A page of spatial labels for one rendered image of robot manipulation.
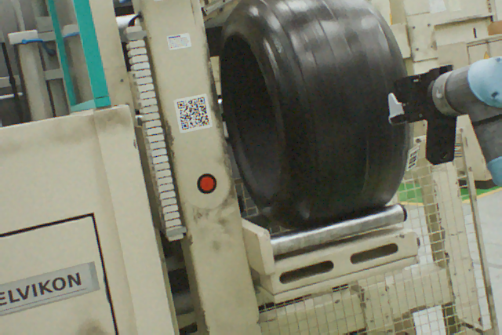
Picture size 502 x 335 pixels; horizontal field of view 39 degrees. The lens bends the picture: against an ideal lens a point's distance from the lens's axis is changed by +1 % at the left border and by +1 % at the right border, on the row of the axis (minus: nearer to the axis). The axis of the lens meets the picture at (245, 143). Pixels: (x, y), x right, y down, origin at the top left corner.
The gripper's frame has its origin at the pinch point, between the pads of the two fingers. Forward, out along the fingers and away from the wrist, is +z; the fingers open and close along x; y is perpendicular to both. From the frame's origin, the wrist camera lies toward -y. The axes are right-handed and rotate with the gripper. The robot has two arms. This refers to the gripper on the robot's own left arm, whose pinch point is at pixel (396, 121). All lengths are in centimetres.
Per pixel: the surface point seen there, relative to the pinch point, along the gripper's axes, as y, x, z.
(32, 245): -6, 70, -38
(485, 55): 44, -301, 390
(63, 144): 5, 64, -39
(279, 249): -21.5, 21.7, 24.4
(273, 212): -14.0, 18.0, 34.7
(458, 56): 48, -276, 391
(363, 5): 26.3, -5.9, 14.0
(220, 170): -1.7, 29.7, 29.6
